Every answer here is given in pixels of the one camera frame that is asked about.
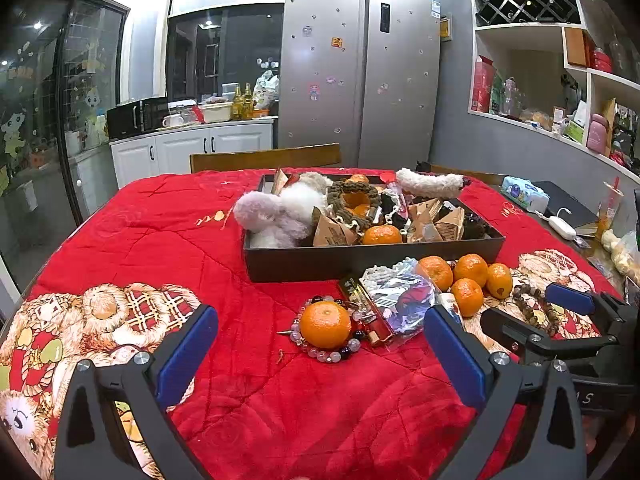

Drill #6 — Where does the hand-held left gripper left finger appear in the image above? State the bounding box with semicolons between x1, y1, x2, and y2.
54;304;220;480

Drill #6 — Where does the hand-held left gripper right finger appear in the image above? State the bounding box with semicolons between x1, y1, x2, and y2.
422;304;587;480

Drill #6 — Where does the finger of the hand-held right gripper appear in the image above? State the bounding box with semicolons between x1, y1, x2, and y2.
545;282;631;333
480;306;621;364

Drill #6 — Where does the wooden bead bracelet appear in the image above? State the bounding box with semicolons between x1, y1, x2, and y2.
512;283;561;337

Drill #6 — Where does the clear plastic packet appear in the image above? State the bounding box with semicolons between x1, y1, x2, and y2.
360;258;463;351

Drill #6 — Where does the crystal bead bracelet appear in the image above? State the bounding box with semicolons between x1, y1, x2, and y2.
290;296;367;364

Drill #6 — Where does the dark rectangular tray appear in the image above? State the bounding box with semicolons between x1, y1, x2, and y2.
242;169;507;284

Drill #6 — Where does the white food bag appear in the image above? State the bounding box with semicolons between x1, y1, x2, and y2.
600;230;640;286

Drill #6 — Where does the white power adapter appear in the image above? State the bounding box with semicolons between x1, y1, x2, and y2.
535;207;581;241

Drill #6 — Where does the black notebook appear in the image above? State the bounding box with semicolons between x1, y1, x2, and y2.
530;180;613;231

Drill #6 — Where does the drink cup with straw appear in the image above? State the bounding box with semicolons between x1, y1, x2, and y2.
595;176;625;241

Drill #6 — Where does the black hair claw clip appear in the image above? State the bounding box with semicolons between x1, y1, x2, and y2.
462;212;493;241

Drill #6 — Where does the blue tissue pack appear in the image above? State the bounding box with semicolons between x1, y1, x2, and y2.
500;176;551;211

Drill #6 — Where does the red printed blanket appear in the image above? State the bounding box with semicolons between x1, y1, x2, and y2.
0;167;626;480

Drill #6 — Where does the black lace scrunchie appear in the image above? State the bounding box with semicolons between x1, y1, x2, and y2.
372;190;416;231

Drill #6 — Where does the wooden chair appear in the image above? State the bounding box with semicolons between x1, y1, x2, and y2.
189;143;342;175
430;162;506;186

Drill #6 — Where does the lilac fluffy scrunchie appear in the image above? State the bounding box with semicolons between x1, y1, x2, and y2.
233;191;288;233

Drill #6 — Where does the white fluffy hair clip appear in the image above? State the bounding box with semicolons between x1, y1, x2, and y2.
395;167;471;199

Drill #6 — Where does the pink container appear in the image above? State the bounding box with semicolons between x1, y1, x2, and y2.
586;112;610;153

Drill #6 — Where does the white fluffy scrunchie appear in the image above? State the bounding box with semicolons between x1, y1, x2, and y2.
277;181;328;226

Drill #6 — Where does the brown knit scrunchie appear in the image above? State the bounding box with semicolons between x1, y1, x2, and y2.
312;180;383;233

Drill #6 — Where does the white kitchen cabinet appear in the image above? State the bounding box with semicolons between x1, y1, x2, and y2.
109;117;275;190

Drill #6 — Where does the clear glass jar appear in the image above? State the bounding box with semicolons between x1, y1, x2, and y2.
500;77;523;117

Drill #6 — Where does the beige fur scrunchie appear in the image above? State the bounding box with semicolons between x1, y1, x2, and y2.
298;171;334;193

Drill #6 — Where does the red gift box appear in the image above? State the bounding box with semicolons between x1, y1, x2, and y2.
472;56;496;113

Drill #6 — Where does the black microwave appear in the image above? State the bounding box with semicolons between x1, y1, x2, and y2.
106;96;170;141

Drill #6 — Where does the white basin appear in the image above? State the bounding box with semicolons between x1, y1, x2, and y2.
198;102;233;123

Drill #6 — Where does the wooden box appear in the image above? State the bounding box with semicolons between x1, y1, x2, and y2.
565;27;588;67

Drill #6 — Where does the white plastic bag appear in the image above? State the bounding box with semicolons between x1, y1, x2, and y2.
252;70;280;110

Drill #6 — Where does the glass sliding door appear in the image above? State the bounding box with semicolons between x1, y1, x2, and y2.
0;0;126;281

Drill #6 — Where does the silver double-door fridge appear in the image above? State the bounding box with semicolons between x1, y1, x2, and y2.
276;0;442;168

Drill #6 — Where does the white wall shelf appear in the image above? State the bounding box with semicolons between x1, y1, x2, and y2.
467;0;640;186

